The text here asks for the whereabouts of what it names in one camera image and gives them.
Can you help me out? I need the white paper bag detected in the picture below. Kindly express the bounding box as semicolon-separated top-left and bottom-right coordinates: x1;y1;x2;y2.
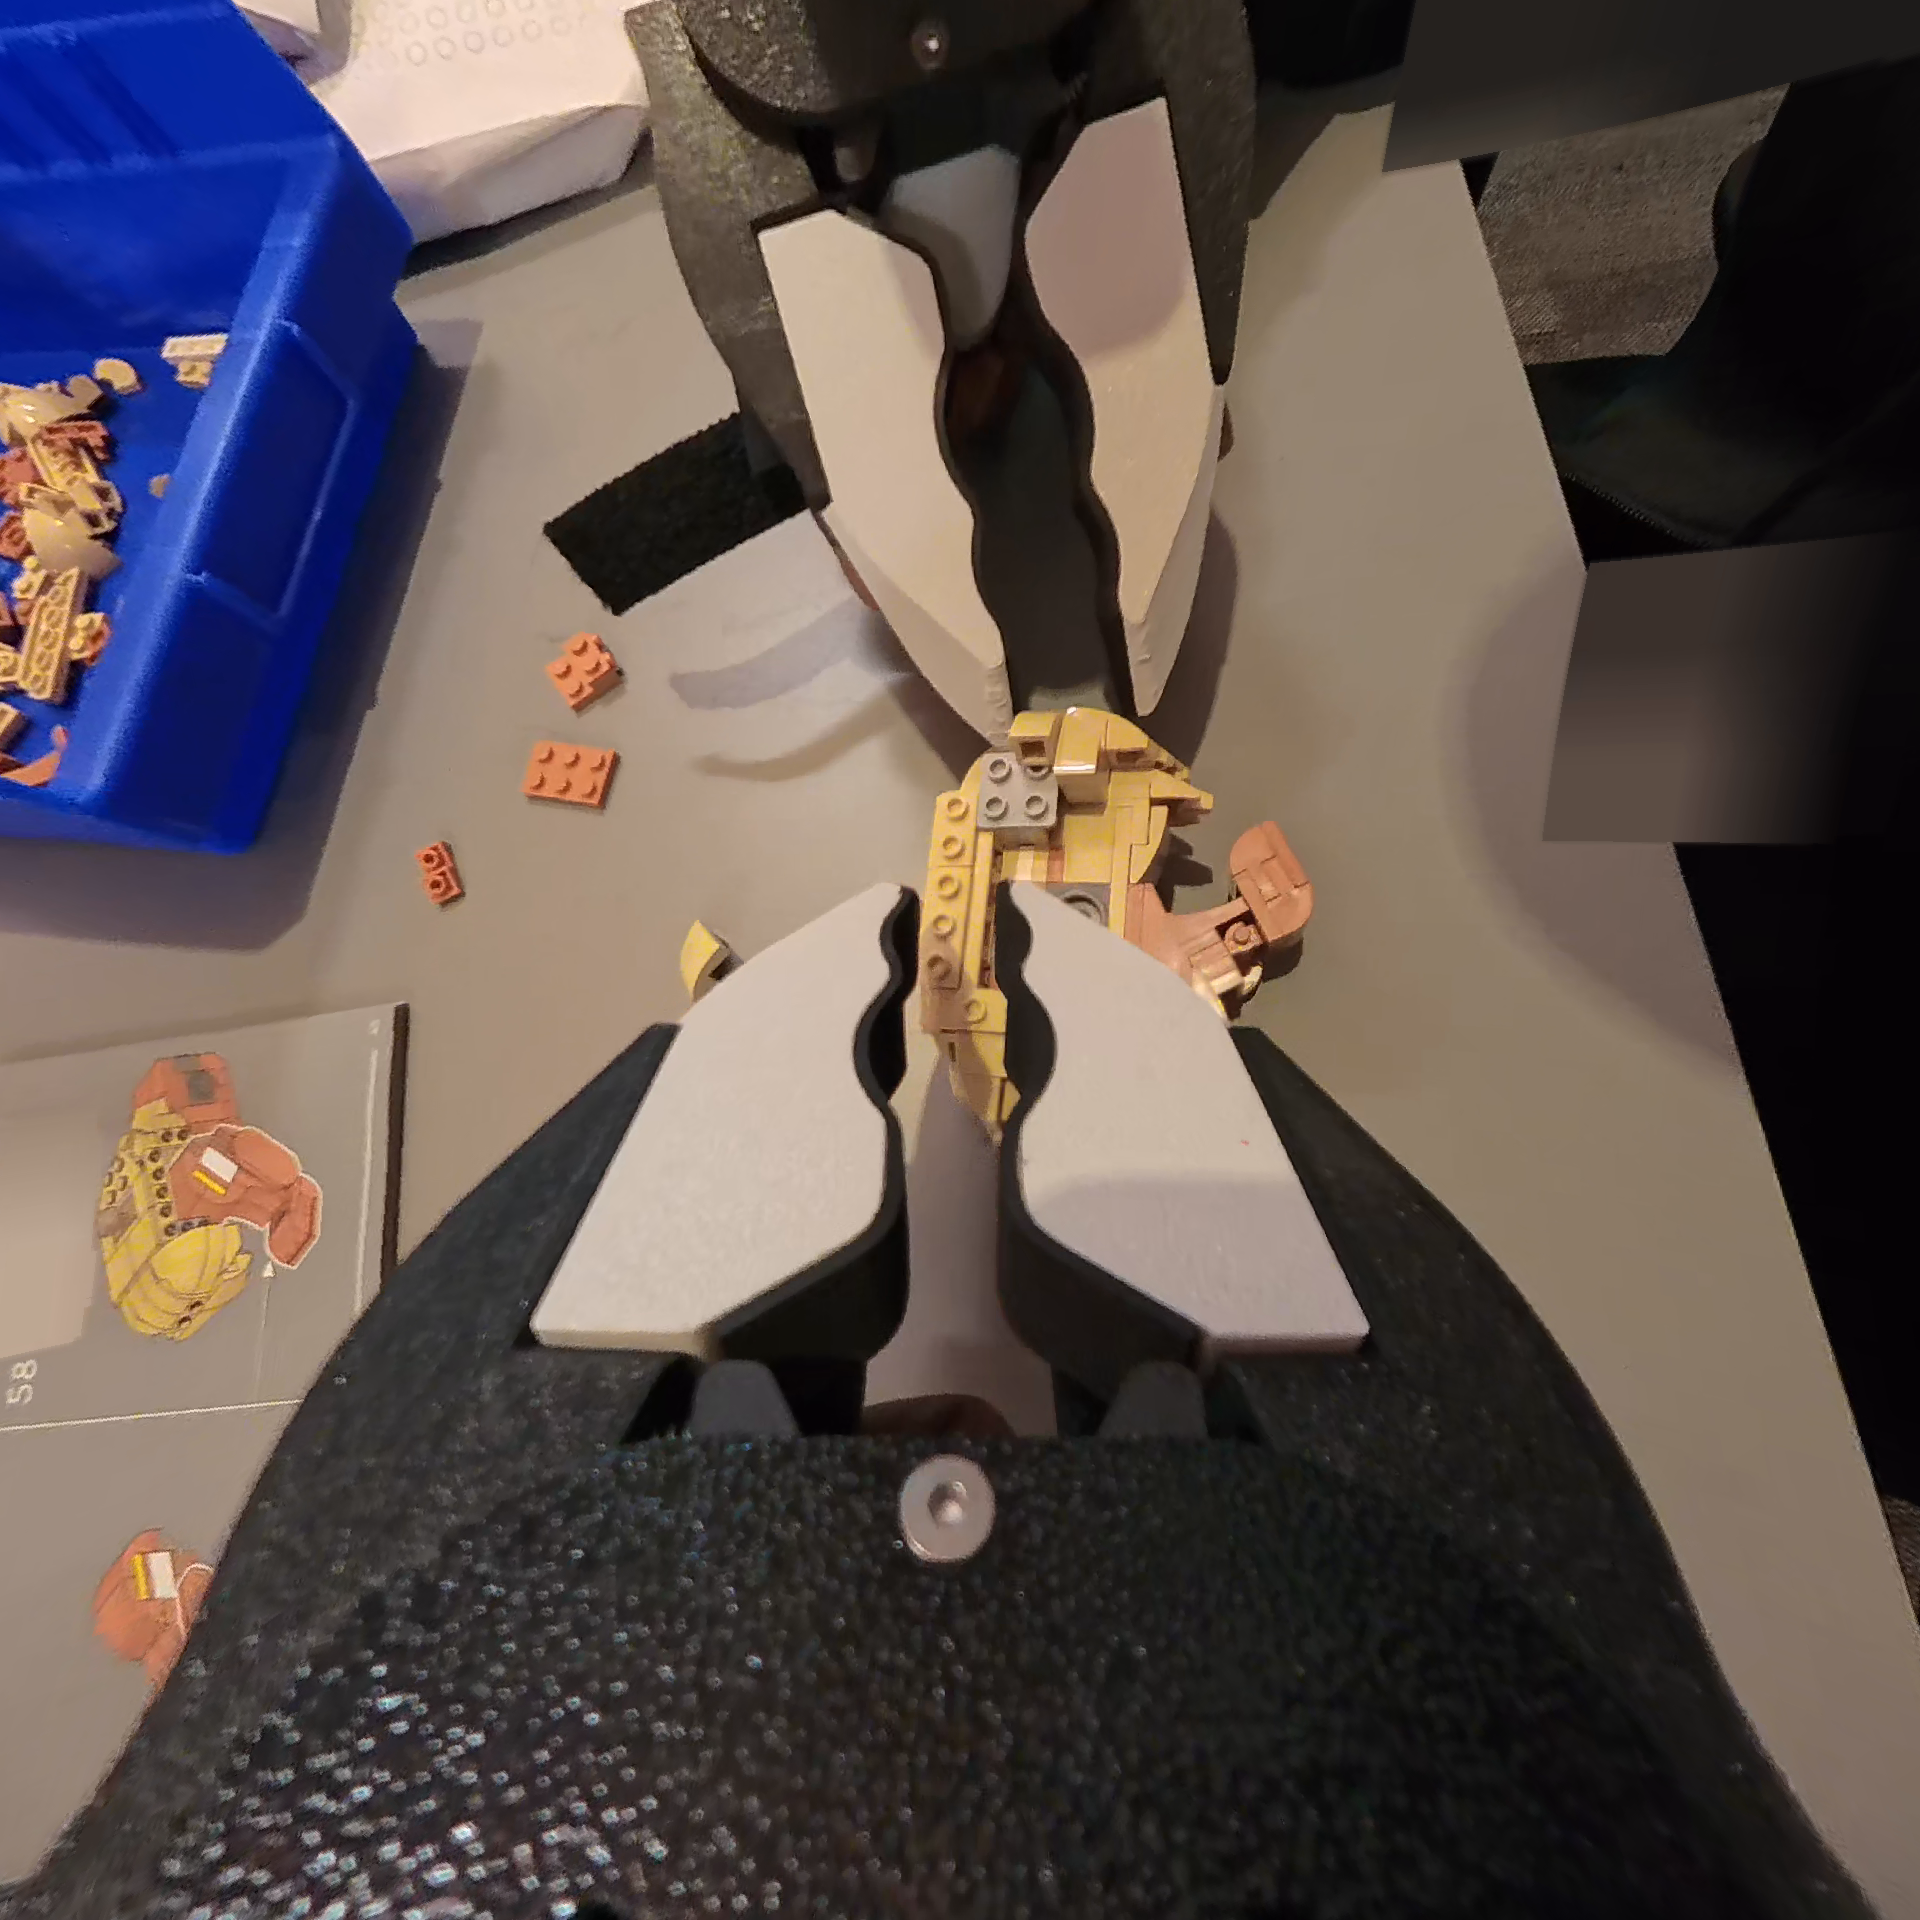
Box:
240;0;671;244

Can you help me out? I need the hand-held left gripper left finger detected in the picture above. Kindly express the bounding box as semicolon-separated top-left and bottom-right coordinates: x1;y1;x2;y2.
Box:
534;882;922;1355

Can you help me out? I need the pile of loose bricks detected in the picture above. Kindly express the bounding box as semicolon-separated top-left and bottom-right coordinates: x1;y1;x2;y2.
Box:
0;333;232;788

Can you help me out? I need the grey instruction booklet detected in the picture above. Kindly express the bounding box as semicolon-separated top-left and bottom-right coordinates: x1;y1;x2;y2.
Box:
0;1002;412;1712

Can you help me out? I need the tan and brown brick model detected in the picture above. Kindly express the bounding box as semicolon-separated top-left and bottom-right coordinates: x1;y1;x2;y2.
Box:
922;709;1316;1149

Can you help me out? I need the grey desk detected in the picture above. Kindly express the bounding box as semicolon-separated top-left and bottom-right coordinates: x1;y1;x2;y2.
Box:
0;151;1883;1920

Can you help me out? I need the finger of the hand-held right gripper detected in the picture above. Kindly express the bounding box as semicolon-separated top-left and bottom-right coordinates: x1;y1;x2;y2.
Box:
1024;96;1230;720
755;207;1014;747

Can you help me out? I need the blue plastic bin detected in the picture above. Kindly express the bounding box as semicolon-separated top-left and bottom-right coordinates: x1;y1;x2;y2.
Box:
0;0;423;858

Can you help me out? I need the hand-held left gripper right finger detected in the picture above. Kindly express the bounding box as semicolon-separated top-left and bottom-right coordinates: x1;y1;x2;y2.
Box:
995;879;1374;1363

